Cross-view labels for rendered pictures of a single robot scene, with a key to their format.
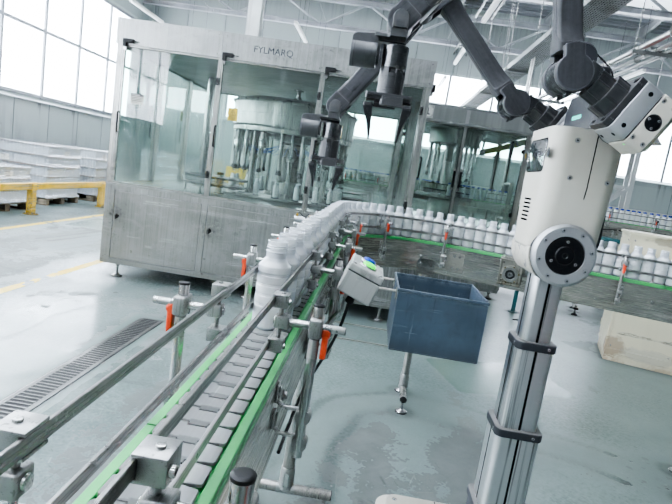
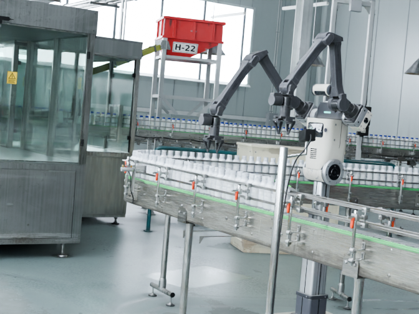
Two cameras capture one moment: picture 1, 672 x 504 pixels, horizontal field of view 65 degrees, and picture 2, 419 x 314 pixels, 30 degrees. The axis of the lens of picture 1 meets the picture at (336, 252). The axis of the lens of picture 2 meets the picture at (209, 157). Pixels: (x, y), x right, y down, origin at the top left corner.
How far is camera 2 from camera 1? 338 cm
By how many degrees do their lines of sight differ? 35
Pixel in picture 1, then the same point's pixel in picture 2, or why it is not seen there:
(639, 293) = (306, 189)
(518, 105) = (295, 103)
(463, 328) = not seen: hidden behind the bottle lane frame
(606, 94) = (352, 111)
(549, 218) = (328, 157)
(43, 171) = not seen: outside the picture
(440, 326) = not seen: hidden behind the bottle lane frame
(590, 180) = (340, 140)
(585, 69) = (346, 103)
